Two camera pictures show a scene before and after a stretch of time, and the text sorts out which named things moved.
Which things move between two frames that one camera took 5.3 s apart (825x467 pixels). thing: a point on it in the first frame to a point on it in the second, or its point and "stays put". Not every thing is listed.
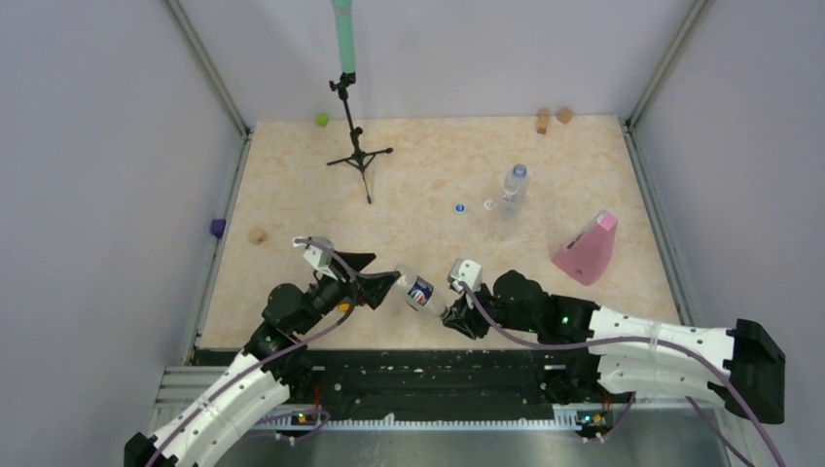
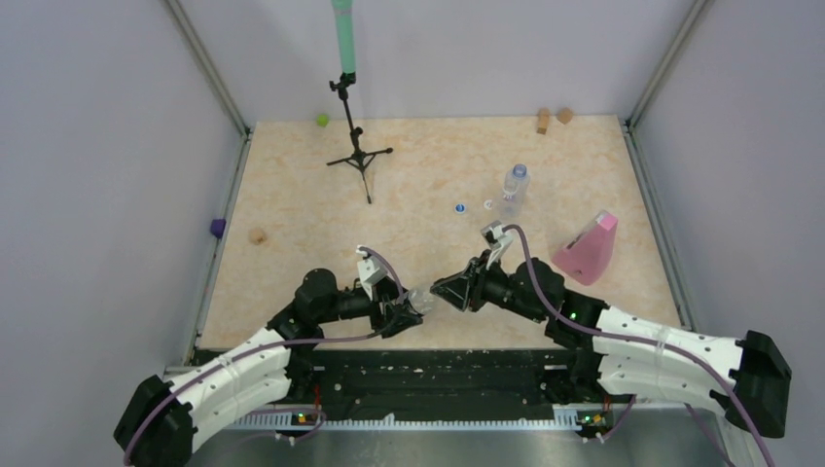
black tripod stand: [359, 158] stays put
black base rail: [376, 382] stays put
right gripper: [467, 318] to [467, 288]
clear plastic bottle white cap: [516, 193] stays put
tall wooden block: [544, 120] stays put
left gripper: [375, 286] to [386, 291]
